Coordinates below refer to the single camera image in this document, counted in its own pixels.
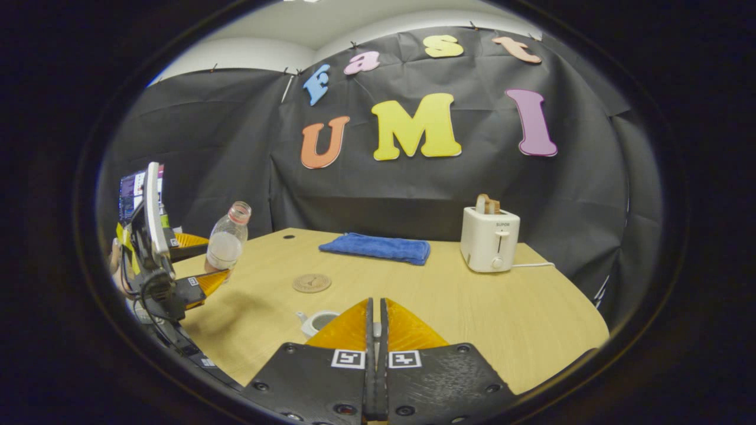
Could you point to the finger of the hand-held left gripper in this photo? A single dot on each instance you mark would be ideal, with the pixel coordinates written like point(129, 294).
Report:
point(189, 245)
point(204, 286)

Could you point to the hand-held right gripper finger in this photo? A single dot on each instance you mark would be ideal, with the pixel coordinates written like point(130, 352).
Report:
point(383, 395)
point(368, 395)

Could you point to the clear plastic water bottle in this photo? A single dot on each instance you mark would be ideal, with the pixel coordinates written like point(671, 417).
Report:
point(225, 245)

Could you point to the white ceramic teacup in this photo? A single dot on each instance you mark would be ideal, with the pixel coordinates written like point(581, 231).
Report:
point(319, 321)

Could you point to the round wooden coaster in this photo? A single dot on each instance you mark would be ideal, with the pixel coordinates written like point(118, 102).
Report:
point(312, 283)

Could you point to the blue towel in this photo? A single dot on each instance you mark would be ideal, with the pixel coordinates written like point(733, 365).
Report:
point(378, 247)

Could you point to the white toaster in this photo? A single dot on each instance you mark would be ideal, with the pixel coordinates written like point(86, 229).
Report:
point(489, 239)

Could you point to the black backdrop cloth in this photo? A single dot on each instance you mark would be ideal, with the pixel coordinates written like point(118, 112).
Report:
point(443, 189)

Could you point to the toast slice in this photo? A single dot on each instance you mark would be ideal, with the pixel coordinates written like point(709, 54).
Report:
point(488, 204)

